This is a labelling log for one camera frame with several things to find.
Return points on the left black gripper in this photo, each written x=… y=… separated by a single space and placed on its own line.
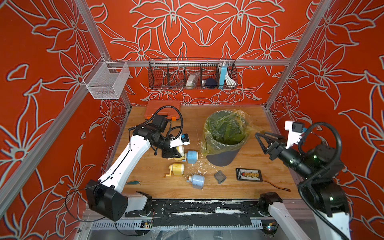
x=171 y=151

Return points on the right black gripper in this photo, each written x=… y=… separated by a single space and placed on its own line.
x=274 y=149

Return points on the yellow pencil sharpener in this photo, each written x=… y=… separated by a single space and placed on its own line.
x=176 y=169
x=181 y=151

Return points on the blue pencil sharpener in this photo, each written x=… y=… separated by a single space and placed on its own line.
x=197 y=181
x=192 y=157

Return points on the clear grey sharpener tray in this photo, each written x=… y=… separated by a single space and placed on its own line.
x=220 y=177

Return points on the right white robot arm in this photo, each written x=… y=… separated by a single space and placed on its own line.
x=317 y=168

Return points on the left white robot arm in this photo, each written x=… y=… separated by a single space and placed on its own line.
x=163 y=131

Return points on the red black pencil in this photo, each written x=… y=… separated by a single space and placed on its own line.
x=277 y=187

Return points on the orange tool case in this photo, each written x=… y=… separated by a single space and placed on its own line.
x=169 y=113

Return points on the grey bin with green bag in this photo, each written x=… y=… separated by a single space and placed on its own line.
x=225 y=132

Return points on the grey packet in basket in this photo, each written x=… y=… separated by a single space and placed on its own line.
x=192 y=81

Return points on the dark blue round object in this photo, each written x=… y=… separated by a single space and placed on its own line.
x=210 y=83

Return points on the black wire wall basket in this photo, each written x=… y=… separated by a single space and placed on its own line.
x=172 y=73

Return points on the white wire wall basket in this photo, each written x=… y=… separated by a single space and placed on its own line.
x=107 y=80

